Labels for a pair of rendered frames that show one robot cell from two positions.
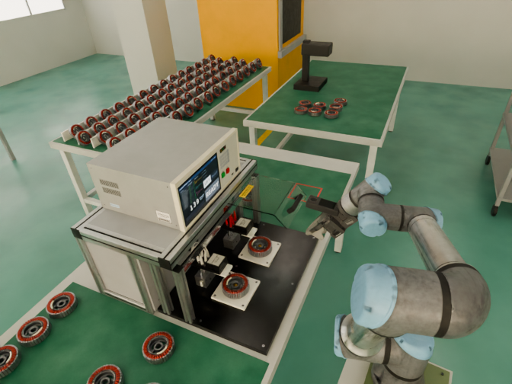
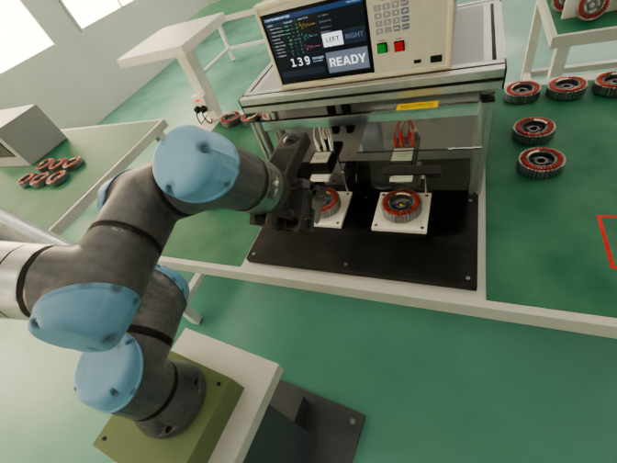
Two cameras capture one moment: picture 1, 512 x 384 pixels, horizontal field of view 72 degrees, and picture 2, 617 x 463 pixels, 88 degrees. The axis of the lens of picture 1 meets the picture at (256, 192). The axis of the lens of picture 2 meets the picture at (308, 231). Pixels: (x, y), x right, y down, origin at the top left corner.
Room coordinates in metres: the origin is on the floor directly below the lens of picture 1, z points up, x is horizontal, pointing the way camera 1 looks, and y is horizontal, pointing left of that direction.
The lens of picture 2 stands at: (1.00, -0.66, 1.48)
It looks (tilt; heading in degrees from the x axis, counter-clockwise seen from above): 45 degrees down; 99
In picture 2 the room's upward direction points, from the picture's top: 23 degrees counter-clockwise
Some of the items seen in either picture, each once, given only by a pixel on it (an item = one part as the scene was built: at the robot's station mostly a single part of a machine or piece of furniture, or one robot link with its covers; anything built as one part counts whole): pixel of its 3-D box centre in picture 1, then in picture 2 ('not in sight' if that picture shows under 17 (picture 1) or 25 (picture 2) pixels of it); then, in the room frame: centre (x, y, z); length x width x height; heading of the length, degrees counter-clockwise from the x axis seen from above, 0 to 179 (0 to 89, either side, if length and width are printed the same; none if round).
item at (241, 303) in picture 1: (235, 289); (324, 208); (0.96, 0.10, 0.78); 0.15 x 0.15 x 0.01; 64
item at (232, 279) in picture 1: (235, 285); (322, 203); (0.95, 0.10, 0.80); 0.11 x 0.11 x 0.04
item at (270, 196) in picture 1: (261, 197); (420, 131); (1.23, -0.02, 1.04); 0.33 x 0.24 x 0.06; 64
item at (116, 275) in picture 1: (117, 274); not in sight; (0.95, 0.55, 0.91); 0.28 x 0.03 x 0.32; 64
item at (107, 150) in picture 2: not in sight; (60, 215); (-0.97, 1.29, 0.38); 1.85 x 1.10 x 0.75; 154
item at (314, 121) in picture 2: (222, 219); (354, 118); (1.11, 0.14, 1.03); 0.62 x 0.01 x 0.03; 154
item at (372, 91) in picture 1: (334, 126); not in sight; (3.28, -0.83, 0.38); 1.85 x 1.10 x 0.75; 154
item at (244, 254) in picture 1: (260, 250); (401, 211); (1.17, 0.00, 0.78); 0.15 x 0.15 x 0.01; 64
